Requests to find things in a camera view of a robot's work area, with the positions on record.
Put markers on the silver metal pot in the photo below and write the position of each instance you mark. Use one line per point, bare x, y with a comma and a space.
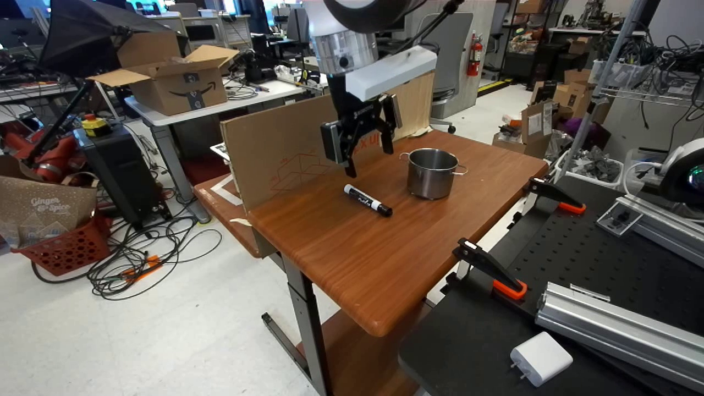
431, 173

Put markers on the grey white desk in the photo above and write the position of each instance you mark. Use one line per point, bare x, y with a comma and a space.
160, 127

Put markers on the brown paper bag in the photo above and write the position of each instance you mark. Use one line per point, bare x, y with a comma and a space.
32, 212

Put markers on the black perforated breadboard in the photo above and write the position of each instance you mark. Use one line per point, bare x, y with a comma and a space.
462, 346

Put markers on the brown cardboard panel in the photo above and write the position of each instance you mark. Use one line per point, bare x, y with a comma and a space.
279, 149

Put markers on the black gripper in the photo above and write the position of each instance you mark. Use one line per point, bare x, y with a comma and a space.
354, 120

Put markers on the black orange clamp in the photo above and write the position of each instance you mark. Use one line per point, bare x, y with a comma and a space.
563, 201
501, 280

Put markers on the open cardboard amazon box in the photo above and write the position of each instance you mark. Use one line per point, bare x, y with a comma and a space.
151, 64

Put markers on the far black orange clamp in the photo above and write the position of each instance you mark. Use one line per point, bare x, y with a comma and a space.
563, 201

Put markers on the white power adapter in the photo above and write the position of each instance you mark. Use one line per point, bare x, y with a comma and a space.
539, 359

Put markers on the grey office chair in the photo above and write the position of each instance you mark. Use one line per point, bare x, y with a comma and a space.
451, 84

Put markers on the red plastic basket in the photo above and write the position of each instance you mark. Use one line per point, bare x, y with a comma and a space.
71, 250

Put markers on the near black orange clamp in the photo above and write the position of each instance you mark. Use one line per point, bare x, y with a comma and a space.
501, 280

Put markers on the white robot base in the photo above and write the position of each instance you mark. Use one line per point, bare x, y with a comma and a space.
673, 184

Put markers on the wooden table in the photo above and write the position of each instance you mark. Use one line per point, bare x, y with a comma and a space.
358, 280

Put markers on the black control box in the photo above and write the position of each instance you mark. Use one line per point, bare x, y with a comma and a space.
124, 174

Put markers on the black and white marker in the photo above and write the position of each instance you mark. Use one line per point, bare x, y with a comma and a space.
365, 201

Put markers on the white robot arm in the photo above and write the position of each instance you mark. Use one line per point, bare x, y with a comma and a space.
362, 77

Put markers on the aluminium extrusion rail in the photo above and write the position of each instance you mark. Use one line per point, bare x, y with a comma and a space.
631, 337

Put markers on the red fire extinguisher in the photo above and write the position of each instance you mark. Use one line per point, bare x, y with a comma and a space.
475, 52

